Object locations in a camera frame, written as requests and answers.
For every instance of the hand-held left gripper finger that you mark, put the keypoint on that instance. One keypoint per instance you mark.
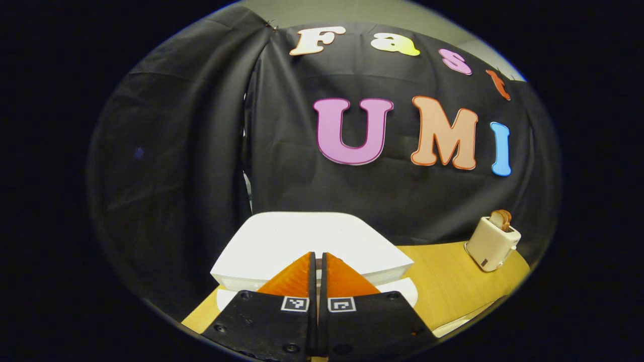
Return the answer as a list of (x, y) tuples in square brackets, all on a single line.
[(313, 311), (323, 322)]

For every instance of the white rice cooker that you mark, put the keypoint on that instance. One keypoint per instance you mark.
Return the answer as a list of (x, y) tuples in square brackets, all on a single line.
[(302, 236)]

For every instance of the clear plastic box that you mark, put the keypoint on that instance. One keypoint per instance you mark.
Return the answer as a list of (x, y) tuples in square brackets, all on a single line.
[(455, 326)]

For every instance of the white toaster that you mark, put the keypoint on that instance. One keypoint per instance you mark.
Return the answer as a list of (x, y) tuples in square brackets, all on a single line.
[(490, 246)]

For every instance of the toasted bread slice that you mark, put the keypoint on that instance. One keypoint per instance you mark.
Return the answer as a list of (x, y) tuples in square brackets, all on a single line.
[(500, 219)]

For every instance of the black backdrop cloth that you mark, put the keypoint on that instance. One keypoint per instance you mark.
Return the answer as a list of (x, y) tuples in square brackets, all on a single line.
[(176, 151)]

